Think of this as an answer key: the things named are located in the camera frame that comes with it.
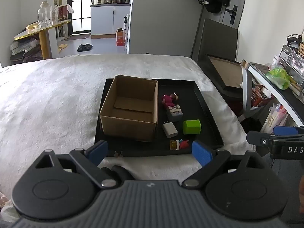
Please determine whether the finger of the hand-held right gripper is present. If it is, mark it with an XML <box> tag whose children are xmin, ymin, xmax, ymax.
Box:
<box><xmin>246</xmin><ymin>131</ymin><xmax>273</xmax><ymax>147</ymax></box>
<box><xmin>273</xmin><ymin>126</ymin><xmax>304</xmax><ymax>137</ymax></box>

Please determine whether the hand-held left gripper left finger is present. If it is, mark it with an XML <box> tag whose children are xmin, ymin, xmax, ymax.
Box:
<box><xmin>35</xmin><ymin>140</ymin><xmax>117</xmax><ymax>189</ymax></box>

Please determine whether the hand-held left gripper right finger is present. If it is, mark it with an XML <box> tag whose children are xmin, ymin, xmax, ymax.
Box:
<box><xmin>182</xmin><ymin>141</ymin><xmax>270</xmax><ymax>190</ymax></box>

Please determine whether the black rectangular tray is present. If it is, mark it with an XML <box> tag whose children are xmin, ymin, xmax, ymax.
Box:
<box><xmin>94</xmin><ymin>78</ymin><xmax>224</xmax><ymax>158</ymax></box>

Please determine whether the grey-blue cube figure toy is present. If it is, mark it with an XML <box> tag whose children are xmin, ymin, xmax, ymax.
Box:
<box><xmin>166</xmin><ymin>104</ymin><xmax>184</xmax><ymax>122</ymax></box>

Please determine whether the brown cardboard box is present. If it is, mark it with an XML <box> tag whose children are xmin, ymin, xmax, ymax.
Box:
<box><xmin>99</xmin><ymin>75</ymin><xmax>159</xmax><ymax>142</ymax></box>

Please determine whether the white printed plastic bag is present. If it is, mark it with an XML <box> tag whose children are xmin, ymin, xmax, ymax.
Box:
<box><xmin>261</xmin><ymin>103</ymin><xmax>289</xmax><ymax>133</ymax></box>

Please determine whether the small red figure toy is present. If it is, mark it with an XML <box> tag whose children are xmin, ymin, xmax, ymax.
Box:
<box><xmin>170</xmin><ymin>139</ymin><xmax>190</xmax><ymax>150</ymax></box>

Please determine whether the green plastic block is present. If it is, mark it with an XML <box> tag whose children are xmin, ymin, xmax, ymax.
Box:
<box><xmin>182</xmin><ymin>119</ymin><xmax>202</xmax><ymax>135</ymax></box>

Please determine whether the white charger plug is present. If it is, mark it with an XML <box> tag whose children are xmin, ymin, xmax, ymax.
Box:
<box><xmin>162</xmin><ymin>121</ymin><xmax>178</xmax><ymax>139</ymax></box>

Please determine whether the red plastic basket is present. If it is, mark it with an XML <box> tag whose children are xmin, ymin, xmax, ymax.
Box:
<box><xmin>251</xmin><ymin>84</ymin><xmax>273</xmax><ymax>107</ymax></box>

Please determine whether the green plastic bag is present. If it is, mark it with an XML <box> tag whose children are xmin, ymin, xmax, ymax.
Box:
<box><xmin>265</xmin><ymin>68</ymin><xmax>291</xmax><ymax>91</ymax></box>

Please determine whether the black top desk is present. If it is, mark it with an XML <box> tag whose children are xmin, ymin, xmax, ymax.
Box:
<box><xmin>241</xmin><ymin>62</ymin><xmax>304</xmax><ymax>130</ymax></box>

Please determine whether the pink bear figure toy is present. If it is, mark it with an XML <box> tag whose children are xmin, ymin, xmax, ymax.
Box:
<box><xmin>161</xmin><ymin>91</ymin><xmax>180</xmax><ymax>110</ymax></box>

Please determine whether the clear drawer organizer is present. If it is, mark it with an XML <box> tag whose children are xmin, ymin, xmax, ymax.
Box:
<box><xmin>277</xmin><ymin>44</ymin><xmax>304</xmax><ymax>86</ymax></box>

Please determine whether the wooden framed board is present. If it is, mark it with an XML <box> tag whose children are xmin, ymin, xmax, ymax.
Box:
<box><xmin>205</xmin><ymin>54</ymin><xmax>247</xmax><ymax>93</ymax></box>

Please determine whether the dark grey leaning board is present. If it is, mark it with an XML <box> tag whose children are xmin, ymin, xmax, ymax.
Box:
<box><xmin>191</xmin><ymin>18</ymin><xmax>238</xmax><ymax>63</ymax></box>

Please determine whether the orange cardboard carton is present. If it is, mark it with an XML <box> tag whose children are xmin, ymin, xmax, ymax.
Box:
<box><xmin>115</xmin><ymin>28</ymin><xmax>126</xmax><ymax>47</ymax></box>

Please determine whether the clutter under gold table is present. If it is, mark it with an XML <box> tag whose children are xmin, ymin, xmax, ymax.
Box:
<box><xmin>9</xmin><ymin>38</ymin><xmax>42</xmax><ymax>64</ymax></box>

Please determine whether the white kitchen cabinet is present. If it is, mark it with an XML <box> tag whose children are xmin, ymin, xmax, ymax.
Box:
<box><xmin>90</xmin><ymin>4</ymin><xmax>131</xmax><ymax>39</ymax></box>

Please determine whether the gold round table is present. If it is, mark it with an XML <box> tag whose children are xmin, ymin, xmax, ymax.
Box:
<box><xmin>14</xmin><ymin>19</ymin><xmax>72</xmax><ymax>60</ymax></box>

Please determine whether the red box with bag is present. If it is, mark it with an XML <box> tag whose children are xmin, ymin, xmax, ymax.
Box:
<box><xmin>57</xmin><ymin>4</ymin><xmax>74</xmax><ymax>22</ymax></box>

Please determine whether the clear glass jar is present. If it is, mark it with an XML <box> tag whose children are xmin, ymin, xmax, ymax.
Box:
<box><xmin>37</xmin><ymin>1</ymin><xmax>54</xmax><ymax>29</ymax></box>

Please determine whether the black framed glass door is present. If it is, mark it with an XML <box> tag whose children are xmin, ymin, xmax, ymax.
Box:
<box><xmin>68</xmin><ymin>0</ymin><xmax>92</xmax><ymax>34</ymax></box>

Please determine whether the black door lock handle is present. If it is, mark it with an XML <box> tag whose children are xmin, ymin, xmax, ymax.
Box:
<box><xmin>225</xmin><ymin>5</ymin><xmax>238</xmax><ymax>25</ymax></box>

